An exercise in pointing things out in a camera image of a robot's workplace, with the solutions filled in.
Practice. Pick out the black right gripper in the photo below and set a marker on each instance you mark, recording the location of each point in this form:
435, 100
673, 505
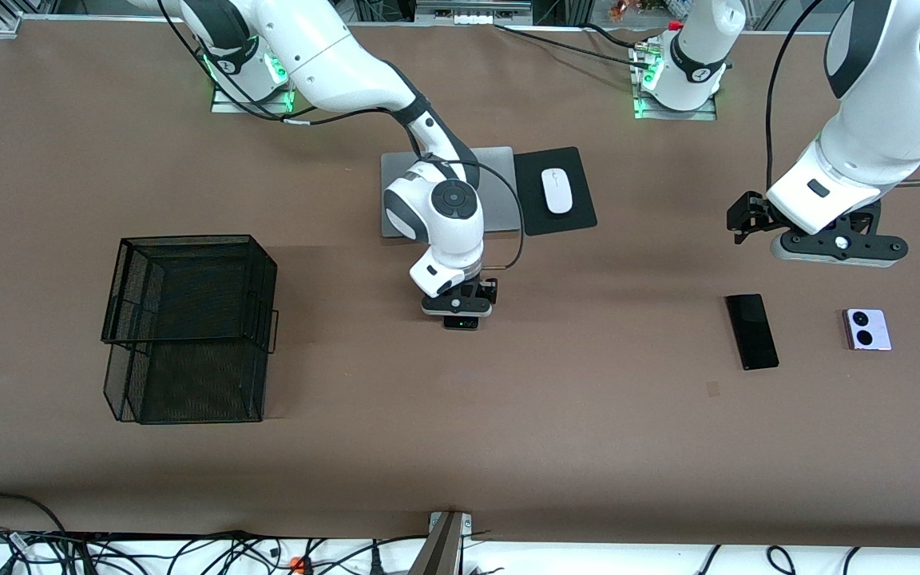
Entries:
489, 289

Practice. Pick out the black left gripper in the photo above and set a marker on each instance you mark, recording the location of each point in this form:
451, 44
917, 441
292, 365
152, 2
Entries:
755, 210

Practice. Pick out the black flip phone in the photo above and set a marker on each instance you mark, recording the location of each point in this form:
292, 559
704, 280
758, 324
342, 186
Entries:
460, 324

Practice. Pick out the black slab phone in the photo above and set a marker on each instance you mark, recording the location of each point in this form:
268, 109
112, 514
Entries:
752, 331

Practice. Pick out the pale lilac flip phone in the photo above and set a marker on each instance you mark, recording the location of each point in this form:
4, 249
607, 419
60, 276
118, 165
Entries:
867, 329

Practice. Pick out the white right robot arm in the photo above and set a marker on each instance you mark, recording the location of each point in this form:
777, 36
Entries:
332, 56

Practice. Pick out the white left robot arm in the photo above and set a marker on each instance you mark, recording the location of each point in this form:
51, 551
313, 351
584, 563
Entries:
891, 96

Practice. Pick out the silver closed laptop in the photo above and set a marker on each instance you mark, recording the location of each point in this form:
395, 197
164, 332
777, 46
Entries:
500, 192

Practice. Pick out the white computer mouse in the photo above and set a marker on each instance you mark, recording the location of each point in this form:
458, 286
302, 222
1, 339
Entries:
557, 192

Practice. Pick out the black mouse pad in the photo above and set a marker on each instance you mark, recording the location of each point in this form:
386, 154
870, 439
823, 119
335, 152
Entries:
580, 212

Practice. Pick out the white power strip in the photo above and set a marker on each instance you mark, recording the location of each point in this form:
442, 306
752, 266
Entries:
472, 17

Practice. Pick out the black mesh two-tier organizer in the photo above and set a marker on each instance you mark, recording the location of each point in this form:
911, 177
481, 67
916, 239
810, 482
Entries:
188, 295

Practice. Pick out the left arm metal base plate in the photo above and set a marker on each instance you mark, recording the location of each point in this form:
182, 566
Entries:
707, 114

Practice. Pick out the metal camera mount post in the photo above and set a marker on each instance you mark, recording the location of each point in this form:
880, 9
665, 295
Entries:
440, 551

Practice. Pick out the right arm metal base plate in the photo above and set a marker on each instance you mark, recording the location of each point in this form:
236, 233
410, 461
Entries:
224, 105

